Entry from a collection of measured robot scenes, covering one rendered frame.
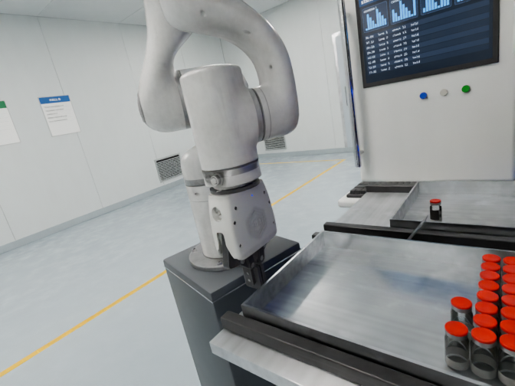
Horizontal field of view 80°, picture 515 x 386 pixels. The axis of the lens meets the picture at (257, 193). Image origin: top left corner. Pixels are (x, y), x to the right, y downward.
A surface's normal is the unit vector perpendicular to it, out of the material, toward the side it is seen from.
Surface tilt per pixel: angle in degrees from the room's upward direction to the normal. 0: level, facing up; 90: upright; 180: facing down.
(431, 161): 90
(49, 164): 90
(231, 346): 0
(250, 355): 0
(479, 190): 90
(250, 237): 91
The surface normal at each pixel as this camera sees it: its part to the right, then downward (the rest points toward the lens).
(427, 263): -0.19, -0.95
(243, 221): 0.73, 0.03
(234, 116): 0.46, 0.15
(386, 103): -0.62, 0.33
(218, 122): 0.03, 0.27
